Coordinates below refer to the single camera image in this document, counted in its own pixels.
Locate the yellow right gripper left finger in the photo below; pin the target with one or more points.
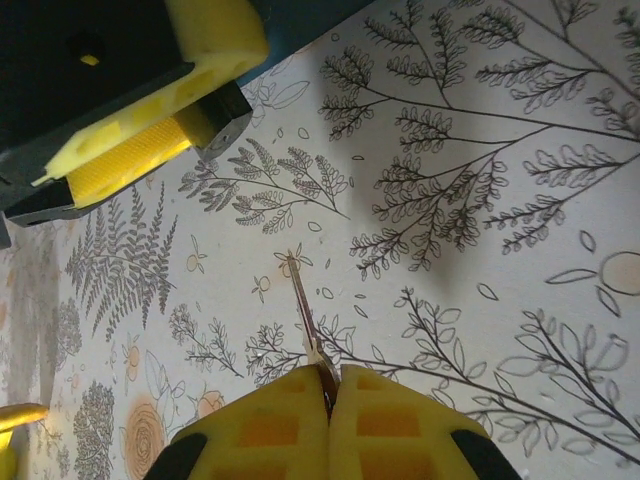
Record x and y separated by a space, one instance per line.
260 430

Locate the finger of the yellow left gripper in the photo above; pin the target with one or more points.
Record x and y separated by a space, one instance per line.
220 35
125 165

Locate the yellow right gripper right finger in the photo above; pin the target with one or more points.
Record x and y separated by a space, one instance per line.
400 430

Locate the small silver key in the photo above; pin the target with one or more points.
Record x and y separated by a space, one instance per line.
306 320

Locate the yellow banana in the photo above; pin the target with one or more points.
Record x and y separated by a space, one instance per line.
17 420

